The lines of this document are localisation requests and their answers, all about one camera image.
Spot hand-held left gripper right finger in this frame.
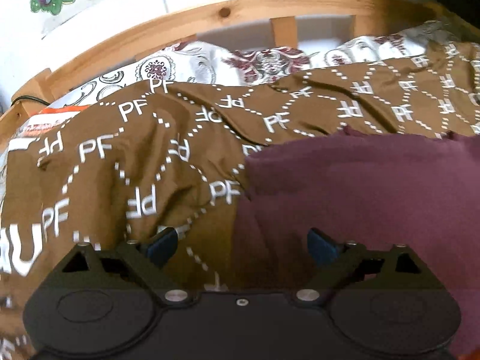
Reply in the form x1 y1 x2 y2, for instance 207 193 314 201
292 227 436 307

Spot maroon long-sleeve shirt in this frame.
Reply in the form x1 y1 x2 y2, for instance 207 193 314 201
232 125 480 360

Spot wooden bed headboard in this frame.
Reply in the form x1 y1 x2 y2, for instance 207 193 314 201
0 0 480 148

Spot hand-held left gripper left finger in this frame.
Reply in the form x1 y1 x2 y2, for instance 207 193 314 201
49 227 198 307

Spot brown printed blanket colourful stripes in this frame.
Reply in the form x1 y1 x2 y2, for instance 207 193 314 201
0 40 480 360

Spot black cable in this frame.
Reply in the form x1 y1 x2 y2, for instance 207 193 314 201
10 95 52 109

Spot white floral bedsheet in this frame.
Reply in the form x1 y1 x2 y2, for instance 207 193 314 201
49 20 466 111

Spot orange printed packet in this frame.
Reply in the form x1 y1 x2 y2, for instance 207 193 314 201
20 106 89 137

